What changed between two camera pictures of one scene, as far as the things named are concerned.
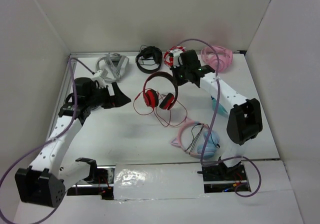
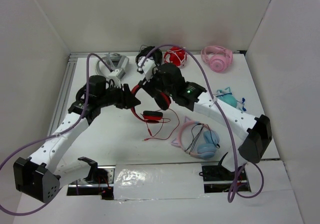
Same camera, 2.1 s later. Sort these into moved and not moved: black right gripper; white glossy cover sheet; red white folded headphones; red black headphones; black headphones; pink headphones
Moved: black right gripper; red black headphones
Not moved: pink headphones; black headphones; white glossy cover sheet; red white folded headphones
